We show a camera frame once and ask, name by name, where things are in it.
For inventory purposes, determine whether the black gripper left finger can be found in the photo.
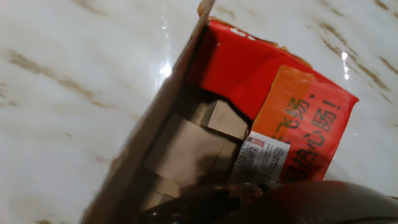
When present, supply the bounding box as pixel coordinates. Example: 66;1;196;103
139;185;240;224

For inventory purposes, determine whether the marble pattern board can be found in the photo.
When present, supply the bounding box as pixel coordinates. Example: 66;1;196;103
0;0;398;224

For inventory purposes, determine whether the red cardboard box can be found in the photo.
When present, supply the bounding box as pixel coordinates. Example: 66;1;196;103
79;0;360;224

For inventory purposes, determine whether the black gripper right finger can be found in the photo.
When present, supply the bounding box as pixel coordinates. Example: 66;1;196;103
217;180;398;224

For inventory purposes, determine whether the large light wooden block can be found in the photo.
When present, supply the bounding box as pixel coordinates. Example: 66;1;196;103
143;113;225;187

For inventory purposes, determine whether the small light wooden block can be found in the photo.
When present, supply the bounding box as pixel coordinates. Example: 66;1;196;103
200;99;249;141
141;177;181;212

